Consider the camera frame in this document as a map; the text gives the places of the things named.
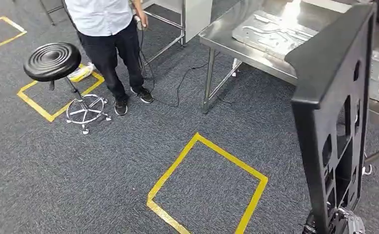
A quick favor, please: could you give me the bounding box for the person's left hand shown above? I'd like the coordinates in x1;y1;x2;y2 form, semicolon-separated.
133;9;149;29

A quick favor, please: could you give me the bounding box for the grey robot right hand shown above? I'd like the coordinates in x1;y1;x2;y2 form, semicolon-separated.
302;211;318;234

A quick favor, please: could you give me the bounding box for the black plastic tray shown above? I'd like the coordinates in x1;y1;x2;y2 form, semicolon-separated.
284;2;378;234

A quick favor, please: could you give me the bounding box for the person in long trousers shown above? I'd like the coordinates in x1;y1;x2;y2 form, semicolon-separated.
63;0;154;116

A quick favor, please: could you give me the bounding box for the stainless steel bench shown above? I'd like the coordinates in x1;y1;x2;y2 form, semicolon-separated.
199;0;379;165

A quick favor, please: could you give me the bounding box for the chrome caster wheel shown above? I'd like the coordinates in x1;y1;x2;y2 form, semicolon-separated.
362;152;374;176

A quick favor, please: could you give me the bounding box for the yellow white plastic bag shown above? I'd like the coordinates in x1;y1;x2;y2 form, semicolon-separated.
67;63;96;82

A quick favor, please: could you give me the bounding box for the black round stool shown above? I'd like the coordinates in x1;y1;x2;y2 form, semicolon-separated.
23;42;113;136

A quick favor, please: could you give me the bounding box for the yellow floor tape square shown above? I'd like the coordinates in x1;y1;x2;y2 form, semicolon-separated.
146;132;269;234
17;63;106;123

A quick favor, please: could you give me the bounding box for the flat grooved metal plate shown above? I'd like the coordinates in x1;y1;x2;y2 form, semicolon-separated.
232;9;319;61

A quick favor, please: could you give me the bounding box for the pale flat board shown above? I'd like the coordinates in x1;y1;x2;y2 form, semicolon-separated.
301;0;353;14

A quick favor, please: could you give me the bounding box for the white panel steel frame table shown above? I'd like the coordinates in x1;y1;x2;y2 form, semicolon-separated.
142;0;213;63

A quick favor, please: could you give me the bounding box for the black controller cable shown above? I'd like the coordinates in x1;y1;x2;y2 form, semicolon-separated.
138;29;221;109

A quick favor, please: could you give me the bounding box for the black metal chair frame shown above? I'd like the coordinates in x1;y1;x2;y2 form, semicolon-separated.
12;0;66;26

